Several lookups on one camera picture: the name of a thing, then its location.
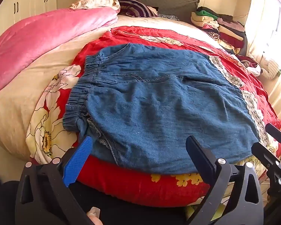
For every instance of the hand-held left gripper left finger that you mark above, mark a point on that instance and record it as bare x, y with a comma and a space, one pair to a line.
78, 160

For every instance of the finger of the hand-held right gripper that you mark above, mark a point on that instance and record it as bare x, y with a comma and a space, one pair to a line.
264, 154
278, 133

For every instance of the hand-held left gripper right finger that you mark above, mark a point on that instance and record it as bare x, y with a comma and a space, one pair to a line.
197, 155

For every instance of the person's left hand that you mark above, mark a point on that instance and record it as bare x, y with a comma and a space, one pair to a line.
96, 216

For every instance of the red floral bed cover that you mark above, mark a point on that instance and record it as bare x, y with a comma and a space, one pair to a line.
135, 187

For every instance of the white plush item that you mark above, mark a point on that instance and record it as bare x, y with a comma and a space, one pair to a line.
269, 66

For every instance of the person's black clothing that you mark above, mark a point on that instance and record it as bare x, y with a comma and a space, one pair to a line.
135, 208

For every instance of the heap of loose clothes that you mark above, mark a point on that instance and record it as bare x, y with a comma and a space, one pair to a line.
248, 63

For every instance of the beige bedsheet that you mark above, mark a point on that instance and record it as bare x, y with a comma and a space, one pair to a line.
14, 112

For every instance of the pile of folded clothes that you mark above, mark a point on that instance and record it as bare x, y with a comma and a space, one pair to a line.
224, 30

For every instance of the cream curtain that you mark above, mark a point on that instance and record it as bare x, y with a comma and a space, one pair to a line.
260, 16

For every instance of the pink blanket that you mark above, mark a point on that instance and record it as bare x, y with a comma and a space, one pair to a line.
37, 42

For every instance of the grey padded headboard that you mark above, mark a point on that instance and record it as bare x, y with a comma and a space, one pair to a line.
168, 0

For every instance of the purple striped garment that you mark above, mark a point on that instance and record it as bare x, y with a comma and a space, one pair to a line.
135, 8

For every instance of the cream floral pillow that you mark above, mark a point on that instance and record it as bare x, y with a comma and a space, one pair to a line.
96, 1

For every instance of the white wardrobe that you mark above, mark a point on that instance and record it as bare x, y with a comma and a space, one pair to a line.
30, 0

